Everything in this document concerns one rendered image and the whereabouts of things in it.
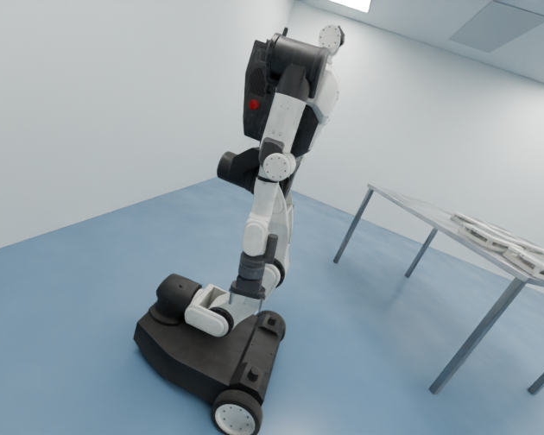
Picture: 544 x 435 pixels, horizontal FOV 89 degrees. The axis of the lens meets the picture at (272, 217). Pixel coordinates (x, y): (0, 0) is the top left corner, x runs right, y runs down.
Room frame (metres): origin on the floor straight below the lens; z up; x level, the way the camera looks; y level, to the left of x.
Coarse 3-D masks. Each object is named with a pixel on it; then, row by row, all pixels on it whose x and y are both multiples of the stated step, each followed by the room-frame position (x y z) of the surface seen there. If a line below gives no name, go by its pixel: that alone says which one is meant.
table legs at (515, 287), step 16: (368, 192) 2.72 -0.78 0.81; (352, 224) 2.71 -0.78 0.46; (336, 256) 2.72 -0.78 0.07; (416, 256) 3.10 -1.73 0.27; (512, 288) 1.40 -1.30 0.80; (496, 304) 1.41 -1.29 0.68; (496, 320) 1.39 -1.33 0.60; (480, 336) 1.38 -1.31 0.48; (464, 352) 1.39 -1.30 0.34; (448, 368) 1.40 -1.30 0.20; (432, 384) 1.42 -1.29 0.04
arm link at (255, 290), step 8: (240, 264) 0.81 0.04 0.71; (240, 272) 0.80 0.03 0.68; (248, 272) 0.79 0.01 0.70; (256, 272) 0.79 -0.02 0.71; (240, 280) 0.81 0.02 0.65; (248, 280) 0.80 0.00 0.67; (256, 280) 0.81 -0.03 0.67; (232, 288) 0.81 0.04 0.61; (240, 288) 0.81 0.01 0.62; (248, 288) 0.80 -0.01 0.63; (256, 288) 0.80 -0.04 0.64; (264, 288) 0.84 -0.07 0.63; (248, 296) 0.80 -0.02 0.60; (256, 296) 0.80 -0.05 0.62; (264, 296) 0.82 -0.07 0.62
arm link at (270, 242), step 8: (272, 240) 0.81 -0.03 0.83; (264, 248) 0.82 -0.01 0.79; (272, 248) 0.81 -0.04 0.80; (240, 256) 0.82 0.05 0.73; (248, 256) 0.80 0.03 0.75; (256, 256) 0.80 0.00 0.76; (264, 256) 0.82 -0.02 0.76; (272, 256) 0.81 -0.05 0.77; (248, 264) 0.79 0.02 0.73; (256, 264) 0.79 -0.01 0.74; (264, 264) 0.82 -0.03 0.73
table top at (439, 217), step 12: (384, 192) 2.50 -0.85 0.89; (396, 192) 2.85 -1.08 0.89; (396, 204) 2.32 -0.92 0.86; (408, 204) 2.36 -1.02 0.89; (420, 204) 2.66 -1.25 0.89; (420, 216) 2.07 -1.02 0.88; (432, 216) 2.18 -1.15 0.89; (444, 216) 2.45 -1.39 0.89; (444, 228) 1.86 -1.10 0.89; (456, 228) 2.03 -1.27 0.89; (456, 240) 1.75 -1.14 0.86; (468, 240) 1.73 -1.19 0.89; (480, 252) 1.60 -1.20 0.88; (492, 252) 1.64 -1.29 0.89; (504, 264) 1.47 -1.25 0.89; (516, 276) 1.40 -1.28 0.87; (528, 276) 1.37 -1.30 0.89
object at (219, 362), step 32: (160, 288) 1.03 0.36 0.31; (192, 288) 1.05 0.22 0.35; (160, 320) 0.98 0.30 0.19; (256, 320) 1.22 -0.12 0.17; (160, 352) 0.87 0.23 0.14; (192, 352) 0.90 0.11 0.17; (224, 352) 0.96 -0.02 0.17; (256, 352) 1.00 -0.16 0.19; (192, 384) 0.83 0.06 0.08; (224, 384) 0.82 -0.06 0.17; (256, 384) 0.83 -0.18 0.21
